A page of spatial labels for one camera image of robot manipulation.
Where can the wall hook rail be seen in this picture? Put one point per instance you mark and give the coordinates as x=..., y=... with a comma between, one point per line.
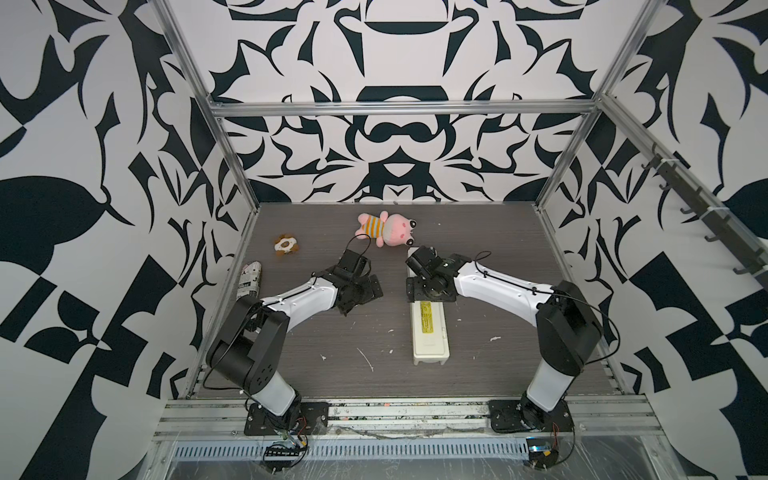
x=699, y=203

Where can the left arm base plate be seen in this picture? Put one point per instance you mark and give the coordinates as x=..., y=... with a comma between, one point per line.
x=300, y=418

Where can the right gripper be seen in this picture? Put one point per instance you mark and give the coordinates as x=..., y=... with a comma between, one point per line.
x=412, y=290

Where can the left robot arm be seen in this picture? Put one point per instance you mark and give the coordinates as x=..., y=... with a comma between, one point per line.
x=248, y=346

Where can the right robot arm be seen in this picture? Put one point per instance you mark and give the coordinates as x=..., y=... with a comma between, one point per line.
x=568, y=329

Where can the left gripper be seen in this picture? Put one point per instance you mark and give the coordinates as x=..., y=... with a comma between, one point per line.
x=369, y=293

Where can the circuit board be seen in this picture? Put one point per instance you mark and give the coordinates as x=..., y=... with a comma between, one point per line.
x=278, y=457
x=542, y=453

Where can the black white patterned shoe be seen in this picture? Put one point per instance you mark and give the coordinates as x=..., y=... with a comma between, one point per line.
x=249, y=283

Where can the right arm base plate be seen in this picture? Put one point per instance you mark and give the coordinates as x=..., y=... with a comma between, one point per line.
x=517, y=416

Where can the right circuit board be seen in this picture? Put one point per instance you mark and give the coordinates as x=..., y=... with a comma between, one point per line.
x=542, y=453

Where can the pink plush pig toy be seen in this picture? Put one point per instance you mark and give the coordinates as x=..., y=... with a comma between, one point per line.
x=386, y=229

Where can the left circuit board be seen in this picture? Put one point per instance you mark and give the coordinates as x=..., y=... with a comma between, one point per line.
x=278, y=457

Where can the brown white plush toy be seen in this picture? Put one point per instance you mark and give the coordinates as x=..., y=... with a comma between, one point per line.
x=286, y=244

